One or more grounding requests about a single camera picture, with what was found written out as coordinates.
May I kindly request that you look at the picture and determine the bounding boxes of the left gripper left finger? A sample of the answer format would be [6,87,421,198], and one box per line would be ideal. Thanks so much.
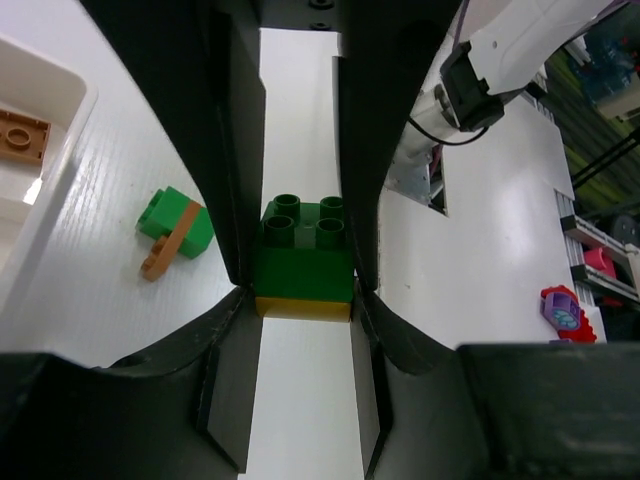
[1,287,262,479]

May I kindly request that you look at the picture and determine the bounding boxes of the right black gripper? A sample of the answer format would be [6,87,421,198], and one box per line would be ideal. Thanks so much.
[82,0,460,290]

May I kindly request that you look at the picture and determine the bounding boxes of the red purple toy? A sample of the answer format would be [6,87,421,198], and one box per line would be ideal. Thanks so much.
[540,285,597,344]

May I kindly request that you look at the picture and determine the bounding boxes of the thin brown lego plate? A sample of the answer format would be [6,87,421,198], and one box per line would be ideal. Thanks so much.
[141,201,202,282]

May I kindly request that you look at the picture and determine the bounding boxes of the yellow lego plate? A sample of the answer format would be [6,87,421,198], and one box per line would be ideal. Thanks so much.
[255,297,351,323]

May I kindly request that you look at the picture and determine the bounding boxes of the green lego brick pair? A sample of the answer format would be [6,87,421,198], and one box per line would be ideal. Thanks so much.
[136,185,217,260]

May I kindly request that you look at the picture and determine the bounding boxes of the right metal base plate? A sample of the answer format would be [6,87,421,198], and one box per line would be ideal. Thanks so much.
[384,145,447,215]

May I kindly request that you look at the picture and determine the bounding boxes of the pink toy block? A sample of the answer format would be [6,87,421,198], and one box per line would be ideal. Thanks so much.
[584,247,617,279]

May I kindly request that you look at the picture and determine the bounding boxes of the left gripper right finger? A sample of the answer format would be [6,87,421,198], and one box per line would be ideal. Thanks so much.
[351,288,639,479]

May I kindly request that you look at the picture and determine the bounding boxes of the white three-compartment tray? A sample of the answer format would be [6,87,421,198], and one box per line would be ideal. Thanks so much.
[0,33,100,281]

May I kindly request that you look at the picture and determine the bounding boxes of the brown square lego plate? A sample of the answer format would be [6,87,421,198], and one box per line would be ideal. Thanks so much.
[0,109,51,168]

